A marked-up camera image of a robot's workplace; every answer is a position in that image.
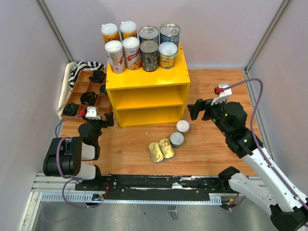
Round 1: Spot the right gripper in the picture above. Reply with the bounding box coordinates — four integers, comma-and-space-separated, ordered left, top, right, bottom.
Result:
187, 95, 231, 136

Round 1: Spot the yellow shelf cabinet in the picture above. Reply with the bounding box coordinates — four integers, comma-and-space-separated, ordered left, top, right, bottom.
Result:
106, 45, 191, 127

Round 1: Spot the gold rectangular tin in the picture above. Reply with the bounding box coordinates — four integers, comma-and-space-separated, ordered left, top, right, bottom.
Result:
159, 139, 174, 159
148, 142, 164, 163

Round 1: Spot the red white can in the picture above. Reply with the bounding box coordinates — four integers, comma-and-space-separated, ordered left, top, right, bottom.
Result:
105, 40, 126, 74
122, 37, 142, 70

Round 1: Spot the blue yellow can white lid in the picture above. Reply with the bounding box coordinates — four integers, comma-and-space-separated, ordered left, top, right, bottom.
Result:
120, 21, 138, 40

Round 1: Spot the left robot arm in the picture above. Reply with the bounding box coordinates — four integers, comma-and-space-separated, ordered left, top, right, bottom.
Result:
43, 107, 114, 191

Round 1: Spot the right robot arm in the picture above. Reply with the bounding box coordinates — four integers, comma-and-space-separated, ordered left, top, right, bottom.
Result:
188, 99, 308, 231

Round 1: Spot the rolled green belt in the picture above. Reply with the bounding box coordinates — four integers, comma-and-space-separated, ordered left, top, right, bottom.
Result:
100, 84, 108, 95

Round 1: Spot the rolled black belt middle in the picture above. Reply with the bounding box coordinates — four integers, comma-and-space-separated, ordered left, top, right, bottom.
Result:
80, 91, 98, 106

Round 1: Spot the rolled black belt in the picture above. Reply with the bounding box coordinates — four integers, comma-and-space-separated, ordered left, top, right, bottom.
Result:
89, 70, 106, 83
80, 91, 98, 106

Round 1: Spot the wooden divided tray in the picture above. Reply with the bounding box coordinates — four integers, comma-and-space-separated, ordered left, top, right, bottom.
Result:
61, 70, 113, 119

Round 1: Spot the rolled dark belt bottom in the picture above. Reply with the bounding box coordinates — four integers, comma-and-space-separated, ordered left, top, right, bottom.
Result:
63, 103, 79, 116

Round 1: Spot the rolled black belt top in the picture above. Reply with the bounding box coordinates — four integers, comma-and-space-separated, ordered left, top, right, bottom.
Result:
89, 70, 106, 83

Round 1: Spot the striped cloth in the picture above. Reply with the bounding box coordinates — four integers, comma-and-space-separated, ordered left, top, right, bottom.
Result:
68, 61, 105, 90

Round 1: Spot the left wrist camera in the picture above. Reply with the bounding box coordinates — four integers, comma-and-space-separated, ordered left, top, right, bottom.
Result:
80, 106, 102, 120

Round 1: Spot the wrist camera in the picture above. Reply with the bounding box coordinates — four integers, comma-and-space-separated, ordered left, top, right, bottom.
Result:
211, 83, 232, 105
80, 106, 102, 120

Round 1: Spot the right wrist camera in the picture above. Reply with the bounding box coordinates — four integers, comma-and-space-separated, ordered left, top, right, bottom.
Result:
211, 83, 232, 105

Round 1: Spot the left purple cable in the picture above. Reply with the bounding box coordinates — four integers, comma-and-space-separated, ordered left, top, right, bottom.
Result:
54, 114, 104, 209

